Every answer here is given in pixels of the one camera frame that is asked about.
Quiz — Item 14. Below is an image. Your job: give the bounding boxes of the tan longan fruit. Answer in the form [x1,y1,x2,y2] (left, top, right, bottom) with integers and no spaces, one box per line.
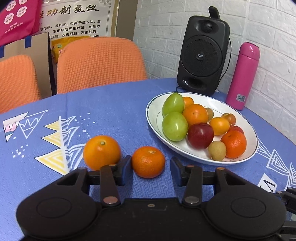
[208,141,227,161]

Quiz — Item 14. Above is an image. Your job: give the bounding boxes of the mandarin orange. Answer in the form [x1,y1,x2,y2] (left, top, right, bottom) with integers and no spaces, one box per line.
[220,131,247,159]
[132,146,166,179]

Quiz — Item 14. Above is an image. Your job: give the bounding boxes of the dark red plum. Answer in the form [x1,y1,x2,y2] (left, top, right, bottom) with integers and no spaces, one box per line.
[187,123,214,150]

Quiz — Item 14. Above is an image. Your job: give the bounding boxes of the small yellow orange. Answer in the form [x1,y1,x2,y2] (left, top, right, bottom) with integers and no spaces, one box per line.
[209,117,230,136]

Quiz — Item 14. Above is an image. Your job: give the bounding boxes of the small red tomato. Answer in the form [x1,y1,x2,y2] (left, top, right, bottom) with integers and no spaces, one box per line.
[229,126,244,134]

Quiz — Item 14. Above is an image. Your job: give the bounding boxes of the red orange tomato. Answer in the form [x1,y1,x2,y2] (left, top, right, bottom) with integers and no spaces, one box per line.
[221,113,236,127]

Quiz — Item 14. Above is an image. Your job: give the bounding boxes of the small orange kumquat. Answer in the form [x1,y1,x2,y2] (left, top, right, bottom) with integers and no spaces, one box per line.
[183,96,194,108]

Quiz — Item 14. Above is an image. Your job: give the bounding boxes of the large orange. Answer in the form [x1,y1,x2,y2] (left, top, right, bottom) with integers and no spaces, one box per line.
[83,135,121,171]

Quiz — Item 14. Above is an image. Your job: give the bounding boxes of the white ceramic plate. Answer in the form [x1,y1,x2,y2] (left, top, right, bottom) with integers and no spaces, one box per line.
[146,92,258,165]

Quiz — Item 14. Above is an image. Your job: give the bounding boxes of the pink thermos bottle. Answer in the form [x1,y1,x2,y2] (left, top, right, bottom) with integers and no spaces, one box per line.
[226,42,260,110]

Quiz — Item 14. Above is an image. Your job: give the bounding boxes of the right orange chair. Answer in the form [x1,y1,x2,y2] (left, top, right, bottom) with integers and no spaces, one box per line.
[57,37,147,94]

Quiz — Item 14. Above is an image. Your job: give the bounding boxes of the orange chair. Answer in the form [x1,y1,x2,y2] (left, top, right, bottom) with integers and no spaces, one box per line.
[57,37,147,94]
[0,55,42,113]

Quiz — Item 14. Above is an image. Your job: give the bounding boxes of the left orange chair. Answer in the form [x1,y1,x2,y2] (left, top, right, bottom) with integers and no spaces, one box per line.
[0,55,42,113]

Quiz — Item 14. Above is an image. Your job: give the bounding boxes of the black loudspeaker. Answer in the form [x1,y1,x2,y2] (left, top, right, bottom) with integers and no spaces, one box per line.
[177,6,230,96]

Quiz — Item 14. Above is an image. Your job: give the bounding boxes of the yellow snack bag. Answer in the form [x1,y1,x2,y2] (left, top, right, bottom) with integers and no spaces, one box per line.
[51,36,89,64]

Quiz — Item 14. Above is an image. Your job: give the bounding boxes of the brown paper bag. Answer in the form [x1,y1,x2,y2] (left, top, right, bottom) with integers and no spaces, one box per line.
[1,32,57,98]

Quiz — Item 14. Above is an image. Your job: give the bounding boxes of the framed Chinese text poster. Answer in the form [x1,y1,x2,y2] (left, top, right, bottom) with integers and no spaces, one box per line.
[39,0,119,40]

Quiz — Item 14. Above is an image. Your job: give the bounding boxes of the magenta tote bag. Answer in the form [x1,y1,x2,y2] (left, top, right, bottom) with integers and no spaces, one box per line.
[1,0,42,45]

